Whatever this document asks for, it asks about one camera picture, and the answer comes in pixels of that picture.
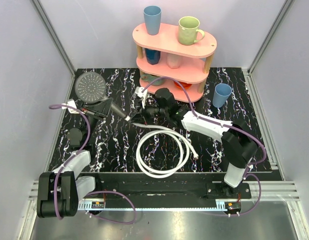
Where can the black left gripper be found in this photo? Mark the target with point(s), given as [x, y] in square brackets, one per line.
[95, 111]

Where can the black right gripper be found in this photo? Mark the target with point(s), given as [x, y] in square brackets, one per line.
[139, 116]

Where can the grey shower head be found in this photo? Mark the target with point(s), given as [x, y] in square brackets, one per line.
[90, 88]

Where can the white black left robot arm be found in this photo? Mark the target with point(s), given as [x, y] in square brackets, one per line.
[60, 190]

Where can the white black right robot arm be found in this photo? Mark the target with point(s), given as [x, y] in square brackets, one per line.
[239, 146]

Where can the teal ceramic mug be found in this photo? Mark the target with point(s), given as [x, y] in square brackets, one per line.
[149, 78]

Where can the orange bowl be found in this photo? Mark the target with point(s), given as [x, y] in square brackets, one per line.
[180, 85]

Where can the pink three-tier shelf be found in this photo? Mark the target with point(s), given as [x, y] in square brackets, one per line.
[165, 63]

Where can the dark blue cup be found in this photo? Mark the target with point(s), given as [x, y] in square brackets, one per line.
[152, 56]

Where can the pink faceted cup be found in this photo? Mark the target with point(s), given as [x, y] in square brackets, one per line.
[173, 60]

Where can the blue cup on table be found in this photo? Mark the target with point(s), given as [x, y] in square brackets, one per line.
[222, 92]

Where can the green mug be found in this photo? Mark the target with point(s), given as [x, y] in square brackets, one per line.
[188, 31]

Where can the blue cup on shelf top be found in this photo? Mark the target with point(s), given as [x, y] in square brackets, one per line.
[152, 19]

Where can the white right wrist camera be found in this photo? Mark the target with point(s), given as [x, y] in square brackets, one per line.
[142, 94]

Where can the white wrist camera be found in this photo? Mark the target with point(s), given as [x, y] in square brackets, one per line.
[73, 107]
[142, 94]

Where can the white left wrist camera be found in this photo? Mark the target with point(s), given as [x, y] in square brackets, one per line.
[73, 107]

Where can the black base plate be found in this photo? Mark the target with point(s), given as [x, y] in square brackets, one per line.
[181, 190]

